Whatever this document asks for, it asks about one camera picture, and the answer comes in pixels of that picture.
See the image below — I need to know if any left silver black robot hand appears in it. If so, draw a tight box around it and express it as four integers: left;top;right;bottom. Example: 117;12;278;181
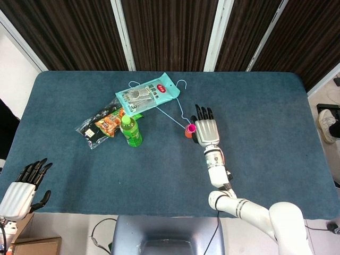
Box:
0;158;53;222

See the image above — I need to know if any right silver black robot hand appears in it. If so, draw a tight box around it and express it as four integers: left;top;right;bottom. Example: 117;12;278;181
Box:
190;104;222;148

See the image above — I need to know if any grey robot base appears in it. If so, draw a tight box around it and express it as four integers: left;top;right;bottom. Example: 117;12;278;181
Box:
110;215;226;255

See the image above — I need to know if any cardboard box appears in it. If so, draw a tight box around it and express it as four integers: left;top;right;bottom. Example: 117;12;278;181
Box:
10;235;62;255

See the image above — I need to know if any teal table cover cloth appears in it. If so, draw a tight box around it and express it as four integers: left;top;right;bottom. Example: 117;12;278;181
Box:
0;70;337;220

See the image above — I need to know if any teal scrubber package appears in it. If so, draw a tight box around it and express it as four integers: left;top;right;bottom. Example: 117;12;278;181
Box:
115;72;181;116

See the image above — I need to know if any green drink bottle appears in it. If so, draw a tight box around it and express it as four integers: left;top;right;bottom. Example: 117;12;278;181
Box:
119;115;143;148

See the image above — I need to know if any clear bag with black item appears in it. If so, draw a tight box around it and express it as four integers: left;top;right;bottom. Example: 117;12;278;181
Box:
75;97;125;150

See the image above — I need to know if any orange green snack bag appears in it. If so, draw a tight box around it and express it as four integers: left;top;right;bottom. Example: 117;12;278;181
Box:
95;107;145;138

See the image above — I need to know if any white sneaker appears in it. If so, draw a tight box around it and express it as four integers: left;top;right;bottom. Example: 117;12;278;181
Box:
317;109;338;145

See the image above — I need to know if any light blue wire hanger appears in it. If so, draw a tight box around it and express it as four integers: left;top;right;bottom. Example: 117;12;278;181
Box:
128;79;192;129

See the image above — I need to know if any black floor cable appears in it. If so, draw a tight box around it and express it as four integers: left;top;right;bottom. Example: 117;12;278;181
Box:
89;217;118;254

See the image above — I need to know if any white partition post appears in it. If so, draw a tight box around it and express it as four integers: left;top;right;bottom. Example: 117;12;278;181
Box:
245;0;290;72
0;10;49;72
203;0;234;72
110;0;137;72

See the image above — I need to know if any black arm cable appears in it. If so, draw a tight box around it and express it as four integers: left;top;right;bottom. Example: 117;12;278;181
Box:
205;198;222;255

